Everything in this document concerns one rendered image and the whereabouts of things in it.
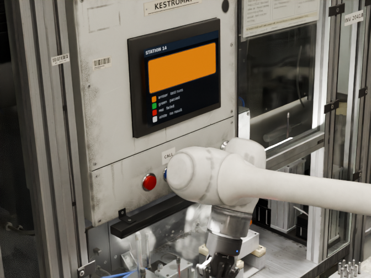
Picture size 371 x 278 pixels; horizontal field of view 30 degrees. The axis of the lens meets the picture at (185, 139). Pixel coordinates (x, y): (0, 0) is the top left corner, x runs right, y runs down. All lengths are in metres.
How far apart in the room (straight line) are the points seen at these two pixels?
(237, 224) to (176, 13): 0.46
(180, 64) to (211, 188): 0.26
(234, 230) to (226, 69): 0.36
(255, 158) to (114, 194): 0.31
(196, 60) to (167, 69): 0.08
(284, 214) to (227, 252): 0.77
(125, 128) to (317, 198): 0.39
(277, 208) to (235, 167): 0.93
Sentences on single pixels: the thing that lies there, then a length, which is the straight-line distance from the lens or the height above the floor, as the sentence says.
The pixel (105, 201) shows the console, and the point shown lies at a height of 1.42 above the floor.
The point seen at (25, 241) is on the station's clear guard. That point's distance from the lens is 1.34.
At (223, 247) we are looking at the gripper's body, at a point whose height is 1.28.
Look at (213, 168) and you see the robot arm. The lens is 1.31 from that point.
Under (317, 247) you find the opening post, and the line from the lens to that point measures 2.12.
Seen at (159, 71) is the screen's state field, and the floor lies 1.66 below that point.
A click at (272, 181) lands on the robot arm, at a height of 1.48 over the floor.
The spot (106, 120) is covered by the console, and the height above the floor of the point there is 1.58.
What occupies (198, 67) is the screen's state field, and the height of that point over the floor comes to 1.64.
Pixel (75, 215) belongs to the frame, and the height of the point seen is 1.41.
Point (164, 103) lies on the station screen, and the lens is 1.39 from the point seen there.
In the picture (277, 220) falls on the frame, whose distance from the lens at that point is 2.26.
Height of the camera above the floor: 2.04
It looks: 22 degrees down
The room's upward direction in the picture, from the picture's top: 2 degrees counter-clockwise
